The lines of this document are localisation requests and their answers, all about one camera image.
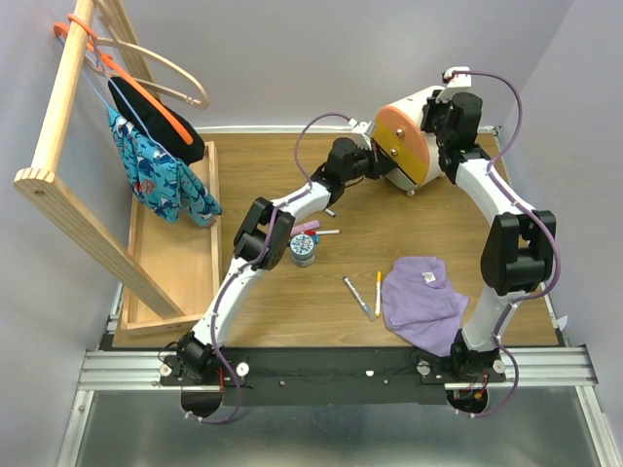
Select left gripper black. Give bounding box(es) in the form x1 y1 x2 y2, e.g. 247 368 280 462
341 141 396 184

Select grey bottom drawer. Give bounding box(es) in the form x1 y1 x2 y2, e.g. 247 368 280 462
385 157 420 197

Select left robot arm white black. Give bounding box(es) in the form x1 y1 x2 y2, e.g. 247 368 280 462
162 137 397 384

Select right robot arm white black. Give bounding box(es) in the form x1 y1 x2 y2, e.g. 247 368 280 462
421 87 556 381

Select pink highlighter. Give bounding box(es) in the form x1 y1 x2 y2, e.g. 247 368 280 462
290 220 320 237

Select red capped white marker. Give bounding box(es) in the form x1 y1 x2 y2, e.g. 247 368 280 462
304 229 341 236

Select yellow white pen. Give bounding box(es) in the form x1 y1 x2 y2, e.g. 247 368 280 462
374 270 383 318

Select round blue tin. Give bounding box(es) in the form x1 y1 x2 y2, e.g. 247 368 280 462
289 233 316 268

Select grey silver pen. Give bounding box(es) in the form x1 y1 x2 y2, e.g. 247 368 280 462
343 276 375 321

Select purple cloth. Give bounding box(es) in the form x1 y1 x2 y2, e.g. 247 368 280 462
382 256 469 357

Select blue shark pattern garment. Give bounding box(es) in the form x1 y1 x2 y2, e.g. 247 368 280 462
107 106 222 227

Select wooden tray base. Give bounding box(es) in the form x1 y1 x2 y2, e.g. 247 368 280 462
119 140 224 339

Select wooden hanger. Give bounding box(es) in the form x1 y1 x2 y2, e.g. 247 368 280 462
82 0 210 111

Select black garment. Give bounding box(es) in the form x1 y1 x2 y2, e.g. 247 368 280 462
108 77 204 165

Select wooden clothes rack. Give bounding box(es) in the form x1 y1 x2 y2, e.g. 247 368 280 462
13 0 186 321

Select orange hanger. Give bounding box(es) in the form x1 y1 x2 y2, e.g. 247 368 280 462
67 14 193 145

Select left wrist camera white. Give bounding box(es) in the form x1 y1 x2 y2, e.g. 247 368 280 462
348 118 376 150

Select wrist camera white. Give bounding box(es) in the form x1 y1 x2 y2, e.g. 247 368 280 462
437 66 472 101
348 118 376 150

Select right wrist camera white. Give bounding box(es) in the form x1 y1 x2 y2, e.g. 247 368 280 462
437 66 472 101

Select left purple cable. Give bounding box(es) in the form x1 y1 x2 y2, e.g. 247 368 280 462
294 113 354 186

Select purple cable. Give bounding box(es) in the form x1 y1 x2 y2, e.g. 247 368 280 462
455 70 564 303
294 113 354 186

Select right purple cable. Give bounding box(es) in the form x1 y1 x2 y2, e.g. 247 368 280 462
455 70 564 303

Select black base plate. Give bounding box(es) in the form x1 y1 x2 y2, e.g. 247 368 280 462
160 344 508 416

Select aluminium rail frame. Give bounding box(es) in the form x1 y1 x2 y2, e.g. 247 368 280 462
55 281 607 467

